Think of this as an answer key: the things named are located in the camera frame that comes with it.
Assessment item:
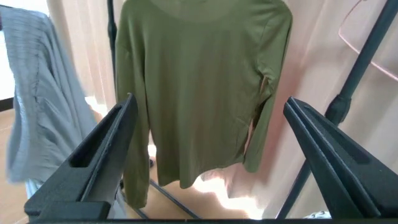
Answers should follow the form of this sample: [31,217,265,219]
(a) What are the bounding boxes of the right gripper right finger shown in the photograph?
[282,96,398,218]

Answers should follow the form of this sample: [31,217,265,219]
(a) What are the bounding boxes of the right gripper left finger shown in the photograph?
[24,93,139,220]

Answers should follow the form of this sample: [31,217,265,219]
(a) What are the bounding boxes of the pale grey shorts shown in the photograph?
[0,5,127,218]

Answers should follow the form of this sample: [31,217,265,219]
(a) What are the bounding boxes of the pink clothes hanger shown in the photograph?
[337,0,398,83]

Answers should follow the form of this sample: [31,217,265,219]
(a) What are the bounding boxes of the green long-sleeved shirt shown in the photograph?
[114,0,293,210]

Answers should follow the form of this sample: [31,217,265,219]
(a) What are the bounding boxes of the black clothes rack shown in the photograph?
[106,0,398,220]

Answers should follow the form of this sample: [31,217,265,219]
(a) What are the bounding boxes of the beige curtain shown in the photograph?
[46,0,398,220]

